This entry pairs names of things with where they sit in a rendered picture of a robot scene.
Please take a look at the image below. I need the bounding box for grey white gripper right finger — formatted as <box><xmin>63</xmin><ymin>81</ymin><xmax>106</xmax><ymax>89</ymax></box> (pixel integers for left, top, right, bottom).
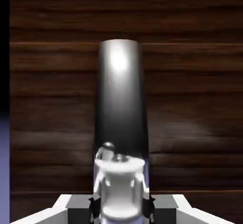
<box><xmin>142</xmin><ymin>194</ymin><xmax>235</xmax><ymax>224</ymax></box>

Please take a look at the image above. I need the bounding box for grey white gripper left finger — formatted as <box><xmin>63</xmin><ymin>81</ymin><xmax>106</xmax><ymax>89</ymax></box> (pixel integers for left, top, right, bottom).
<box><xmin>10</xmin><ymin>194</ymin><xmax>102</xmax><ymax>224</ymax></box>

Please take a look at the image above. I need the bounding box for dark shiny curved metal handle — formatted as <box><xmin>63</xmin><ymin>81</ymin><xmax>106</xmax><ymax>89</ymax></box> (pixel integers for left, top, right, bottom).
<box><xmin>93</xmin><ymin>39</ymin><xmax>150</xmax><ymax>224</ymax></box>

